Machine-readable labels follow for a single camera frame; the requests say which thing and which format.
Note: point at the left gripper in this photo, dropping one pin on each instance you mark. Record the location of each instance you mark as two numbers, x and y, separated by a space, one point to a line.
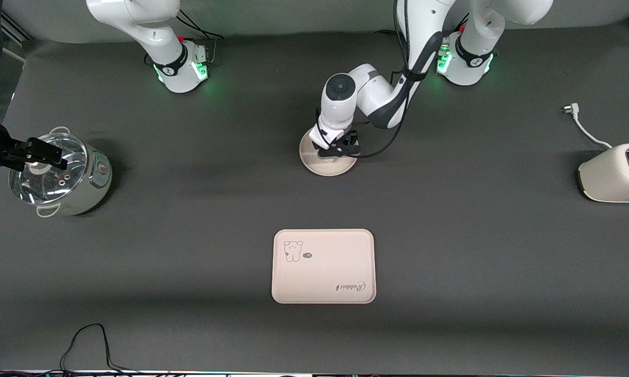
351 137

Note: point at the cream white toaster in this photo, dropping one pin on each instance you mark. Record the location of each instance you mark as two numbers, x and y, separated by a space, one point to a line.
613 175

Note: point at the aluminium frame rail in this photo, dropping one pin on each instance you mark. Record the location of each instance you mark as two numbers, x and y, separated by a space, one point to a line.
15 27

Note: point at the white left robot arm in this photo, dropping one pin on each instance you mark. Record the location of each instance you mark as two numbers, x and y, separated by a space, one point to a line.
377 94

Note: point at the beige rectangular rabbit tray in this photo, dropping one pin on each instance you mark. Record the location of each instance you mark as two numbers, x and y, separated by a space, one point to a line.
324 272

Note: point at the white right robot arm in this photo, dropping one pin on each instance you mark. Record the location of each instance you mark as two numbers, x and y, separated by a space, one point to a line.
152 31

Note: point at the pale green electric pot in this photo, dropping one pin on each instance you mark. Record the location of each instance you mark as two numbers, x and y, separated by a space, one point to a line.
91 183

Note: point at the glass pot lid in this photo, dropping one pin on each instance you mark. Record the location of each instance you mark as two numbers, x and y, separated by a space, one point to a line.
42 180

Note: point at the round beige plate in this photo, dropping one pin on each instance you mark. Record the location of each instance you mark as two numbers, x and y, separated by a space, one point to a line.
335 165

